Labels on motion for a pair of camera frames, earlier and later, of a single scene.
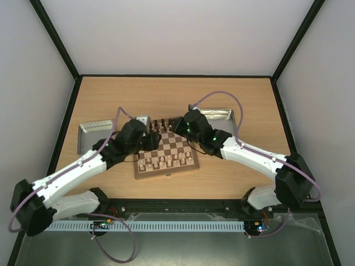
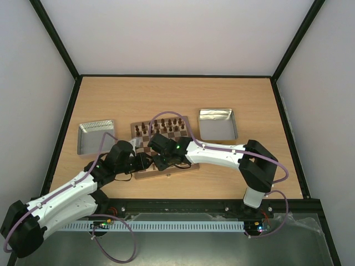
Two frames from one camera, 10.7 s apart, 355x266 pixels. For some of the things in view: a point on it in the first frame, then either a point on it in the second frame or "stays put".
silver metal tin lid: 88,133 stays put
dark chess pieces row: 156,124 stays put
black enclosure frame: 274,77 stays put
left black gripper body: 134,149 to 124,168
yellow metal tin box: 221,119 stays put
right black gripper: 177,126 to 160,162
